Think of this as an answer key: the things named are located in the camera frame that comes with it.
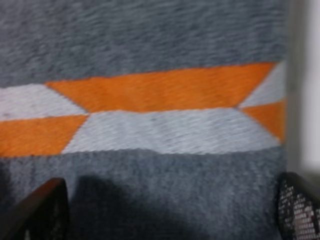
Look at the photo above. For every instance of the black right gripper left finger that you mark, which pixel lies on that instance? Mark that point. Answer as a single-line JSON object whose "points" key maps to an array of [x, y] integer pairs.
{"points": [[42, 215]]}

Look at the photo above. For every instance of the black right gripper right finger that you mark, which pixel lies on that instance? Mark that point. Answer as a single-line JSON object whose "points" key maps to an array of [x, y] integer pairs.
{"points": [[298, 208]]}

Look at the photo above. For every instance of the grey towel with orange pattern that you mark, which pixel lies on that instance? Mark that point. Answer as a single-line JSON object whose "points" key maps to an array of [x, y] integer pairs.
{"points": [[164, 117]]}

